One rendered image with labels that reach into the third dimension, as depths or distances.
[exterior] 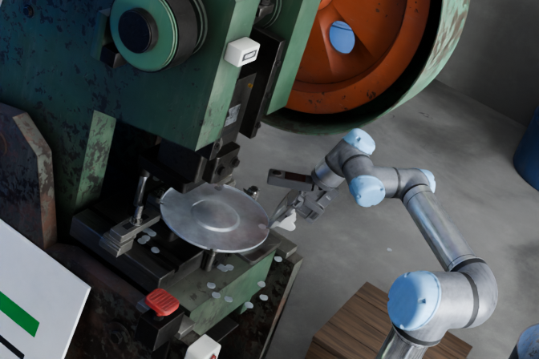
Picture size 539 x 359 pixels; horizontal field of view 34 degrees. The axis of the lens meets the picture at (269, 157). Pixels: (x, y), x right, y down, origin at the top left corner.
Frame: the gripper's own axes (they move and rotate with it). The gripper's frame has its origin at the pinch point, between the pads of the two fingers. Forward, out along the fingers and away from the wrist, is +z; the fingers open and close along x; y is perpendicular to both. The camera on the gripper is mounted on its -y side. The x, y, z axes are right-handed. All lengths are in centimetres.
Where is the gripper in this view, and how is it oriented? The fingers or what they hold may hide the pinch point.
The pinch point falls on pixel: (269, 222)
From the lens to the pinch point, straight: 228.9
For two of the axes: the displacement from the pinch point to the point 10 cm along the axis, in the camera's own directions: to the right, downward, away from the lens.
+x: 0.7, -5.1, 8.6
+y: 7.9, 5.6, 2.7
